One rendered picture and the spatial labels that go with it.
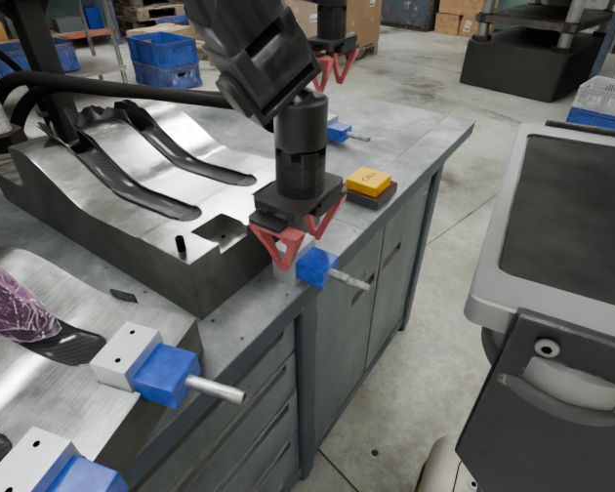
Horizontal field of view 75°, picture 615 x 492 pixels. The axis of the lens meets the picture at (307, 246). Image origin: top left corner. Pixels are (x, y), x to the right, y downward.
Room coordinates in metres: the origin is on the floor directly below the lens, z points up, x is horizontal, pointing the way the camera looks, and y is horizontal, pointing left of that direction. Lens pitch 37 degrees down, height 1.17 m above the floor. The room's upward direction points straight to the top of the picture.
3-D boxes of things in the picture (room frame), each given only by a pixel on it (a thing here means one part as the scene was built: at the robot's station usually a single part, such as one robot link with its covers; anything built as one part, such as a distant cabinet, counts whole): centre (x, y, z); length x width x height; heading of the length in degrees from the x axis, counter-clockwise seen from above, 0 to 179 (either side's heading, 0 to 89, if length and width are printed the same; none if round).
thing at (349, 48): (0.90, -0.06, 0.96); 0.07 x 0.07 x 0.09; 55
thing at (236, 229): (0.40, 0.11, 0.87); 0.05 x 0.05 x 0.04; 55
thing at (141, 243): (0.58, 0.26, 0.87); 0.50 x 0.26 x 0.14; 55
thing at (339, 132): (0.86, -0.08, 0.83); 0.13 x 0.05 x 0.05; 55
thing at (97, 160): (0.56, 0.25, 0.92); 0.35 x 0.16 x 0.09; 55
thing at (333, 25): (0.88, -0.05, 1.04); 0.10 x 0.07 x 0.07; 145
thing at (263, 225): (0.39, 0.02, 0.89); 0.07 x 0.07 x 0.09; 58
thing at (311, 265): (0.40, -0.02, 0.83); 0.13 x 0.05 x 0.05; 57
